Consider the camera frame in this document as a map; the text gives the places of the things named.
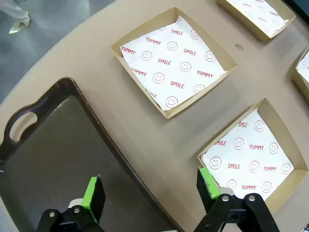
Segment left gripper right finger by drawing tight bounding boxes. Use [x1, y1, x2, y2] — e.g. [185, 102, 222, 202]
[193, 166, 281, 232]

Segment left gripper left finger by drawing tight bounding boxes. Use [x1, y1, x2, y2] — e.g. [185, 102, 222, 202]
[36, 175, 107, 232]

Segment white printed paper liner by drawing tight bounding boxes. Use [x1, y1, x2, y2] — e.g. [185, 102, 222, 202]
[201, 108, 295, 201]
[120, 14, 227, 112]
[226, 0, 289, 34]
[296, 52, 309, 83]

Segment brown kraft paper box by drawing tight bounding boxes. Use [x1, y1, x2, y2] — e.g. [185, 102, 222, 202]
[291, 47, 309, 99]
[111, 6, 239, 119]
[197, 98, 309, 215]
[216, 0, 296, 42]

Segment brown plastic tray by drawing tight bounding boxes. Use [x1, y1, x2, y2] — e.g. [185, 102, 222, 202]
[0, 76, 184, 232]

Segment mannequin black top white trousers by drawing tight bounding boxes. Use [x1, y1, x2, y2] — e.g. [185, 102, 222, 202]
[0, 0, 31, 35]

